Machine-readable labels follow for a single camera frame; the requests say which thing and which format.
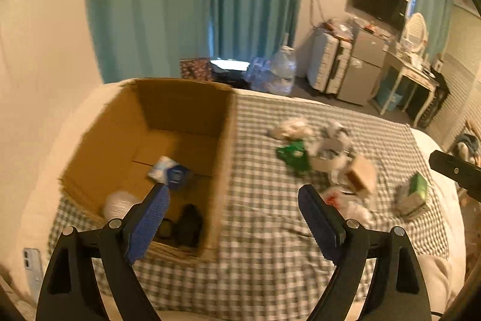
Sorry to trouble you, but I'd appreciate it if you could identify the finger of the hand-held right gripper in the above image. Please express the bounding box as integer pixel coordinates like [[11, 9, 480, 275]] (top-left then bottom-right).
[[428, 150, 481, 201]]

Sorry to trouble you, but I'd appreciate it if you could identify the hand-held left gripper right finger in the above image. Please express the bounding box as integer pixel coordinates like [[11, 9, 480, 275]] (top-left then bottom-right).
[[298, 184, 433, 321]]

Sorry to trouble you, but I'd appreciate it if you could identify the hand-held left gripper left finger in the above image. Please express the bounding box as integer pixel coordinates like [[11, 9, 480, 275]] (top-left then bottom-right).
[[35, 184, 170, 321]]

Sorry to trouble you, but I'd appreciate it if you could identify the printed plastic wrapper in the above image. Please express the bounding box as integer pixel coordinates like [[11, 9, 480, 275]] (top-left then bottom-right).
[[323, 186, 372, 227]]

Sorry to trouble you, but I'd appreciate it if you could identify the green tissue box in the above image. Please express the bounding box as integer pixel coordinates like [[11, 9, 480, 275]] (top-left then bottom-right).
[[396, 171, 429, 218]]

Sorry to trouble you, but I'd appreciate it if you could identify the white tape roll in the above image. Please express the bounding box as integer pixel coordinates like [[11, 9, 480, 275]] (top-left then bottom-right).
[[308, 138, 354, 173]]

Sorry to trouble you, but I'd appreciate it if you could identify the small cardboard box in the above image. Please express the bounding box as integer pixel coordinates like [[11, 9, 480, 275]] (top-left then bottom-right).
[[346, 154, 377, 194]]

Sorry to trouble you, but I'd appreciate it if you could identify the large cardboard box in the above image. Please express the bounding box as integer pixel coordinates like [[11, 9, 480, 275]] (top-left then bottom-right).
[[60, 78, 239, 261]]

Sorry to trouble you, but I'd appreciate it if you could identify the white plastic bag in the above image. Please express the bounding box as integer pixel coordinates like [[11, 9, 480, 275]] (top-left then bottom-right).
[[103, 190, 141, 226]]

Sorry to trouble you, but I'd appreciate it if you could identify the black object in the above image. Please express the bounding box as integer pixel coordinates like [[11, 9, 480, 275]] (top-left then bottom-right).
[[161, 204, 204, 248]]

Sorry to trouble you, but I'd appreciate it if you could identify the blue white tissue pack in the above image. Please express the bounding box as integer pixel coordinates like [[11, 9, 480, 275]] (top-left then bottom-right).
[[147, 156, 192, 191]]

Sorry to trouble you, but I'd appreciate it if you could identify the green checkered cloth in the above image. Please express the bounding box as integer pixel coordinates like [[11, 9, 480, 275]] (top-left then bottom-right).
[[47, 90, 449, 310]]

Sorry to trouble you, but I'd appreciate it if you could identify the green snack packet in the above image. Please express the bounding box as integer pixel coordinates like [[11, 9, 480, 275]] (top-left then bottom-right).
[[276, 140, 311, 171]]

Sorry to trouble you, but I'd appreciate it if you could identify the white crumpled paper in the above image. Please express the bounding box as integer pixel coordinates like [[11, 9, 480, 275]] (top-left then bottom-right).
[[321, 120, 352, 147]]

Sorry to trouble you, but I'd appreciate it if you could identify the white bed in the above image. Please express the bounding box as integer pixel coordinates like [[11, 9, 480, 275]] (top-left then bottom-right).
[[45, 80, 470, 321]]

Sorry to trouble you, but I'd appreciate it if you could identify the crumpled white tissue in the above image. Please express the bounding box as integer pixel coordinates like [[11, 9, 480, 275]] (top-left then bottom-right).
[[268, 117, 314, 139]]

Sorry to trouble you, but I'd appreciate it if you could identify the teal storage bin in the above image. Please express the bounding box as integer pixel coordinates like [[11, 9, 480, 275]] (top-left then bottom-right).
[[378, 84, 399, 111]]

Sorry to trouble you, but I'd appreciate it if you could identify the white dressing table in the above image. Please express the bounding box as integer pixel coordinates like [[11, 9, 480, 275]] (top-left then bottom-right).
[[378, 50, 440, 128]]

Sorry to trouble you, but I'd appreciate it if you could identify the beige cushion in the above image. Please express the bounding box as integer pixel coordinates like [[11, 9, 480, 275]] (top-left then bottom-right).
[[419, 255, 463, 321]]

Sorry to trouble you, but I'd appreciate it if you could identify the grey phone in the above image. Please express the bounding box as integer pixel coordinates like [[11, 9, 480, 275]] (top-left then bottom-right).
[[23, 248, 44, 293]]

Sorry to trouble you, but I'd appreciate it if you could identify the grey mini fridge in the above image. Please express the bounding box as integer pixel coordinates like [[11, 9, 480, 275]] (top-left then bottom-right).
[[336, 28, 389, 106]]

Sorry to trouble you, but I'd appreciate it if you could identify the white oval mirror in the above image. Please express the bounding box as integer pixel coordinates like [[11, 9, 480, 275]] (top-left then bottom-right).
[[402, 13, 429, 54]]

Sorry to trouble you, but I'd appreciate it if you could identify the large clear water bottle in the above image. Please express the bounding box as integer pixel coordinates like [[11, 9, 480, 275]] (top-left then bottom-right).
[[271, 46, 297, 96]]

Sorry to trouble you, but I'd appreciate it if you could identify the dark patterned box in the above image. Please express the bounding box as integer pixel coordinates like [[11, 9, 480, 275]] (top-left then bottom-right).
[[179, 58, 213, 81]]

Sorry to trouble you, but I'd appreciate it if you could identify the pale blue suitcase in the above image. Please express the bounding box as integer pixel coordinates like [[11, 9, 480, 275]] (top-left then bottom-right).
[[306, 28, 354, 95]]

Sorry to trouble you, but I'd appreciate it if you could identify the clear plastic bag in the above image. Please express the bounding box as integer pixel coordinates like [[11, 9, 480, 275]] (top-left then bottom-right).
[[323, 18, 361, 39]]

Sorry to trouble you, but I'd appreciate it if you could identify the black television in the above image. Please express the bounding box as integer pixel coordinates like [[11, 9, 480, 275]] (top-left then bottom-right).
[[353, 0, 409, 31]]

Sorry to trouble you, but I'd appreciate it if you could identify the wide teal curtain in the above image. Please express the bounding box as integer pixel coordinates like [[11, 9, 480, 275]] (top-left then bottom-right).
[[83, 0, 212, 82]]

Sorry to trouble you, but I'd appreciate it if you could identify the hanging cable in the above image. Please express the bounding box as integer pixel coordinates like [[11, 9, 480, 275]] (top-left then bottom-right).
[[310, 0, 324, 28]]

